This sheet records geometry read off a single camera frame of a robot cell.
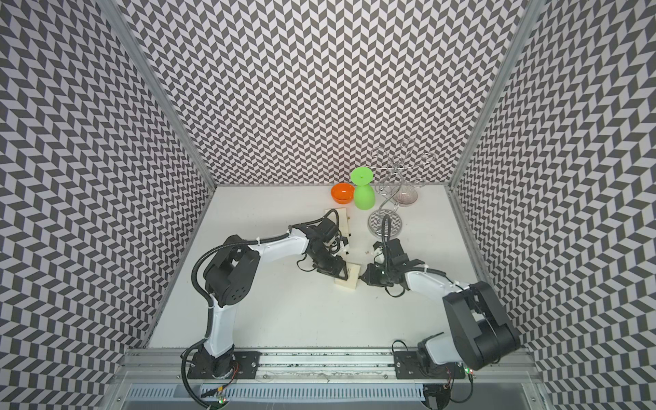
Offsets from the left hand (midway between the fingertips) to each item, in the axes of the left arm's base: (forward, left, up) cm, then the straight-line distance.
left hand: (338, 277), depth 89 cm
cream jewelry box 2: (+8, -3, +5) cm, 10 cm away
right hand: (-2, -9, 0) cm, 9 cm away
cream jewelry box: (+1, -5, +2) cm, 6 cm away
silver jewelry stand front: (+25, -15, +1) cm, 29 cm away
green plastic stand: (+21, -9, +19) cm, 30 cm away
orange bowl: (+39, -2, +1) cm, 39 cm away
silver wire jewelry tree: (+24, -22, +24) cm, 40 cm away
